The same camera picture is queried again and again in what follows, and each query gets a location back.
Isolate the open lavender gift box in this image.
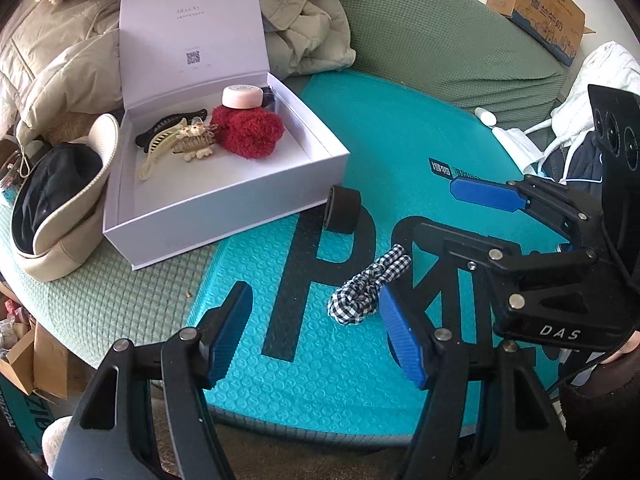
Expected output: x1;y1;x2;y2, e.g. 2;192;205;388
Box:
103;0;349;270

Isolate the green bed cover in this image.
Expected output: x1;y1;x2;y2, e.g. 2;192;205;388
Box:
1;0;566;365

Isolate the teal bubble mailer bag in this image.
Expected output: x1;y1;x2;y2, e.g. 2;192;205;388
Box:
190;72;560;444

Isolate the white garment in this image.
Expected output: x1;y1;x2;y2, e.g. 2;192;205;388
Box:
524;41;639;164

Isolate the pink round cosmetic jar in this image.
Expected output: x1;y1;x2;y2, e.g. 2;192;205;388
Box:
221;84;264;110

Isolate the flower decorated clear hair clip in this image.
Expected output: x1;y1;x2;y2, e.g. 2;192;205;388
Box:
171;122;218;162

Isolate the cream leather handbag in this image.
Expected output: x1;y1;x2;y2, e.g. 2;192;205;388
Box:
11;114;119;283

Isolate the dark navy garment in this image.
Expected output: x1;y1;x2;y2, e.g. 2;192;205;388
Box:
540;130;603;188

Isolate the cream yellow hair claw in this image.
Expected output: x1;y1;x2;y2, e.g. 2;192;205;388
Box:
138;118;190;181

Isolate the beige plush slipper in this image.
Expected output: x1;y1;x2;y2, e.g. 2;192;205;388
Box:
41;416;72;474

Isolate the person's right hand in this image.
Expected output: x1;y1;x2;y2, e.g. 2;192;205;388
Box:
601;330;640;365

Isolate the cardboard box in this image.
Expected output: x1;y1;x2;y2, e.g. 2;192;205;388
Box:
486;0;592;67

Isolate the beige puffer jacket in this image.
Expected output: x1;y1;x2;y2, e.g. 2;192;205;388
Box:
1;0;356;143

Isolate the red fuzzy scrunchie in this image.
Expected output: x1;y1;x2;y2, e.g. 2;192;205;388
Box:
210;105;284;159

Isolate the black white gingham scrunchie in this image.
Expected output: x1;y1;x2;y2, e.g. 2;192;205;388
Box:
326;244;411;326

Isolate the black hair claw clip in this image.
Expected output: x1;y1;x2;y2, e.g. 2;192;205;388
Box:
134;108;208;152

